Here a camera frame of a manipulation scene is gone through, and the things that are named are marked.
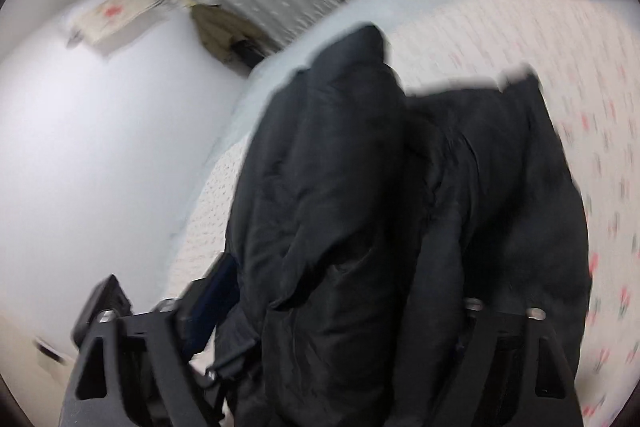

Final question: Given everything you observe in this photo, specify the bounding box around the black puffer jacket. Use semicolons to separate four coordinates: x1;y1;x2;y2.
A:
214;25;591;426

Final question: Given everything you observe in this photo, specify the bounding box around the light blue quilted blanket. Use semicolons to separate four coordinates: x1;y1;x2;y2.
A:
199;0;494;178

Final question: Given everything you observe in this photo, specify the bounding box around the olive green hanging garment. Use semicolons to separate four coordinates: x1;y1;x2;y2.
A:
190;4;279;69

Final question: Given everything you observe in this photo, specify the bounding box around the cherry print bed sheet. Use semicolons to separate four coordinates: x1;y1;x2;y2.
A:
167;0;639;426

